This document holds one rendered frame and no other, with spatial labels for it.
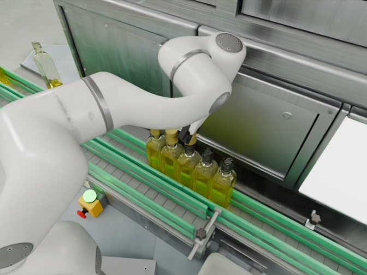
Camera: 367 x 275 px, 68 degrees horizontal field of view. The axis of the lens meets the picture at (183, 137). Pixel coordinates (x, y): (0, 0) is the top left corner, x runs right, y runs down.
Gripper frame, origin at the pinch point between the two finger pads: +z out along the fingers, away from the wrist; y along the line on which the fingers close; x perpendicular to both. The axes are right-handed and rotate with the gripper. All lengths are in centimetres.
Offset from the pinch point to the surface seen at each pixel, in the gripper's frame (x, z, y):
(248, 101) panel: 8.0, -8.1, -12.5
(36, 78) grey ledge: -85, 54, -13
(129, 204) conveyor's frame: -5.5, 33.7, 14.9
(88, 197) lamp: -19.3, 39.7, 19.8
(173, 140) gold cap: -3.0, 6.1, 1.3
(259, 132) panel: 15.1, -0.8, -12.5
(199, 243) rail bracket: 18.7, 17.5, 16.3
